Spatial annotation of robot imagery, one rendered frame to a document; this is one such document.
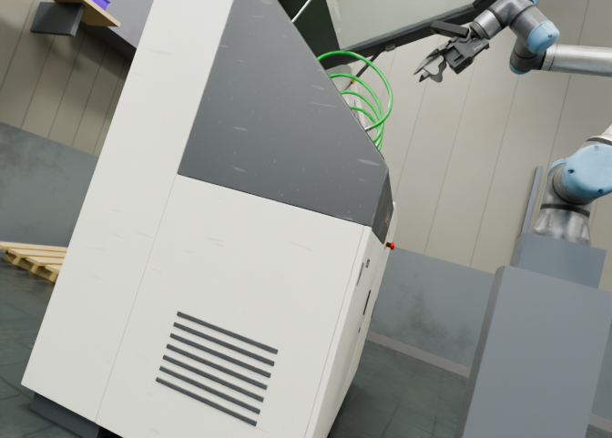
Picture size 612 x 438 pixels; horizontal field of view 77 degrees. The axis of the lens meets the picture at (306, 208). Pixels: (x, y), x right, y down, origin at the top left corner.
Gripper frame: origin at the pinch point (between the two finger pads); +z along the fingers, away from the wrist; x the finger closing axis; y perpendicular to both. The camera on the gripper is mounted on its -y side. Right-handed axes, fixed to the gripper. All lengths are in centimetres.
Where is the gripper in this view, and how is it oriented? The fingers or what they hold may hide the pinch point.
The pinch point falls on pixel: (417, 74)
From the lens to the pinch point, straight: 132.5
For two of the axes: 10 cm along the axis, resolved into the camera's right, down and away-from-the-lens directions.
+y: 5.0, 8.3, -2.6
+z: -7.3, 5.6, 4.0
